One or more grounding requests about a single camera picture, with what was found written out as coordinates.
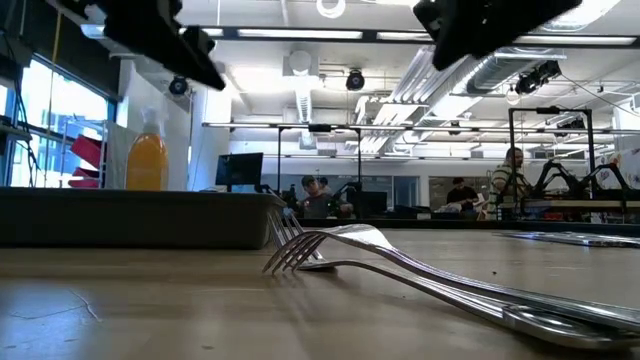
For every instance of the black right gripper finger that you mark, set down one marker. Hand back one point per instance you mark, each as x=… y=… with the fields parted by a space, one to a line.
x=450 y=35

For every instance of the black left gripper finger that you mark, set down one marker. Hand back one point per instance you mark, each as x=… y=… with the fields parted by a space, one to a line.
x=192 y=60

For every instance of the grey plastic cutlery tray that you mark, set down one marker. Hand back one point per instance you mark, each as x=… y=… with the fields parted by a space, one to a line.
x=125 y=220

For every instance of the silver metal table knife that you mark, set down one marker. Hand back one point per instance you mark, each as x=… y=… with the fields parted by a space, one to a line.
x=590 y=242
x=530 y=235

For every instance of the silver metal fork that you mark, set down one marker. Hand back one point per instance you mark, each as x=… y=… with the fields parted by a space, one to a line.
x=360 y=237
x=575 y=327

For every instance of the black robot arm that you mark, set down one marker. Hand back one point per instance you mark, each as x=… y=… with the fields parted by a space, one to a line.
x=615 y=166
x=552 y=163

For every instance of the black ceiling spotlight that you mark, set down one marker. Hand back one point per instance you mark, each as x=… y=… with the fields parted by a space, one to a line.
x=530 y=82
x=355 y=81
x=178 y=86

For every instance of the white LED light bar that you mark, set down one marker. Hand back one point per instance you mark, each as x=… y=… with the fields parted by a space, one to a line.
x=575 y=40
x=405 y=36
x=300 y=34

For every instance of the orange liquid spray bottle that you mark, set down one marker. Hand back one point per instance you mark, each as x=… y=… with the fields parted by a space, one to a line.
x=147 y=165

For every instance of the black computer monitor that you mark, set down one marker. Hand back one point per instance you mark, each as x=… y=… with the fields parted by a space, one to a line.
x=240 y=170

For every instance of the grey cover sheet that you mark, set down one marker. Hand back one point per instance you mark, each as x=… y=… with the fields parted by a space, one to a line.
x=116 y=160

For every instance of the red plastic storage bin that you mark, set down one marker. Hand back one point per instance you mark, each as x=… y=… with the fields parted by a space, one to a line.
x=87 y=150
x=87 y=173
x=85 y=183

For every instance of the wooden work table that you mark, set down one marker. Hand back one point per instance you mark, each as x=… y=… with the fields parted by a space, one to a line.
x=575 y=204

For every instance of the silver ventilation duct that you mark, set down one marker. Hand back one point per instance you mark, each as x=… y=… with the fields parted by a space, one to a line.
x=495 y=75

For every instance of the black metal rig frame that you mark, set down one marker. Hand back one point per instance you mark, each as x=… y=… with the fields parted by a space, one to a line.
x=550 y=110

